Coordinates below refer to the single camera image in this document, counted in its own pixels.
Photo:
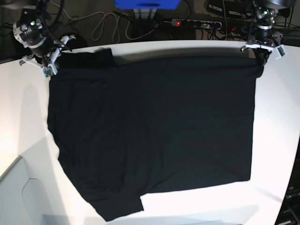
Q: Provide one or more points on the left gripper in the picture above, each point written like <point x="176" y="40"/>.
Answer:
<point x="264" y="48"/>

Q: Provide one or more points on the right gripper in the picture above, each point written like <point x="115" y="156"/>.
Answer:
<point x="44" y="55"/>

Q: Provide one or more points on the black T-shirt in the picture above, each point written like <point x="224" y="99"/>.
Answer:
<point x="151" y="126"/>

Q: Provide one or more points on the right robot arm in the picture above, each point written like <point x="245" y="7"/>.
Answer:
<point x="33" y="33"/>

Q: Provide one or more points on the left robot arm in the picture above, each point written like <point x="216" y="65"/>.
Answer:
<point x="262" y="38"/>

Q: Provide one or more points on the black office chair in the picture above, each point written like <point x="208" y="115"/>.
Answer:
<point x="78" y="42"/>

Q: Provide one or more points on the white power strip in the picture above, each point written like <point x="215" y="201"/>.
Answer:
<point x="197" y="24"/>

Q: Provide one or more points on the blue plastic box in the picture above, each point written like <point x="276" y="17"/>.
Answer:
<point x="147" y="4"/>

